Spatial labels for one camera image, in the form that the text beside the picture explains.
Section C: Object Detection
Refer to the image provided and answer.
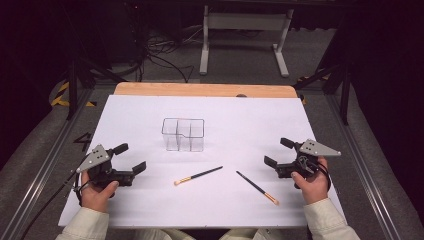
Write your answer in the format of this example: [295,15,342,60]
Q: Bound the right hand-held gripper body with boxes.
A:
[275,138,343,180]

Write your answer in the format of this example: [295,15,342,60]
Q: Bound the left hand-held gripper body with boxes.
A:
[75,143,136,188]

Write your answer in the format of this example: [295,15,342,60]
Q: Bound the black makeup brush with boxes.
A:
[173,165,224,187]
[235,170,280,206]

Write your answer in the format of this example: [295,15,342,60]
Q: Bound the clear plastic organizer box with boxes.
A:
[161,117,206,153]

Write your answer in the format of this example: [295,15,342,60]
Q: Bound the person's right hand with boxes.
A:
[290,156,331,206]

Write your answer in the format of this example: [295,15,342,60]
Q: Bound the person's left hand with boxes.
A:
[80,170,120,214]

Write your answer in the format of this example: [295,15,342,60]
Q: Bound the black tripod stand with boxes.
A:
[64,54,128,122]
[292,61,352,127]

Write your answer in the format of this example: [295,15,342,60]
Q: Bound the yellow black floor tape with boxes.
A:
[49,81,98,109]

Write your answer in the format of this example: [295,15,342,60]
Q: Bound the white table sheet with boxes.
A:
[57,94,348,230]

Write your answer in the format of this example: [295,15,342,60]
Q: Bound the person's left leg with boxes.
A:
[131,227,198,240]

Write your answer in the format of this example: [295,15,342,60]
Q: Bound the person's leg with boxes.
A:
[131,227,198,240]
[218,227,312,240]

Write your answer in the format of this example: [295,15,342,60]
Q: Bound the person's right leg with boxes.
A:
[218,227,312,240]

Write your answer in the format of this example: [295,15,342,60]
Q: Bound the wooden table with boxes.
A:
[113,81,299,99]

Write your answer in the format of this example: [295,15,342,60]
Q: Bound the right hand-held gripper cable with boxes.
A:
[314,162,333,194]

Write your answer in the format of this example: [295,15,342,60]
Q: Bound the hand-held gripper cable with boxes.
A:
[19,168,84,240]
[314,162,333,194]

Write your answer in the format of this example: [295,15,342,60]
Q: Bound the aluminium floor rail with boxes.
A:
[323,92,407,240]
[0,87,97,240]

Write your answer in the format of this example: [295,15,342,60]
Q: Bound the left hand-held gripper cable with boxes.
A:
[19,168,84,240]

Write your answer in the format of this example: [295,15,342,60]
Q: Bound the black floor cables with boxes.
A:
[142,28,196,84]

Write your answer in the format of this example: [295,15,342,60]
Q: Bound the white metal stand frame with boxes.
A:
[198,4,295,79]

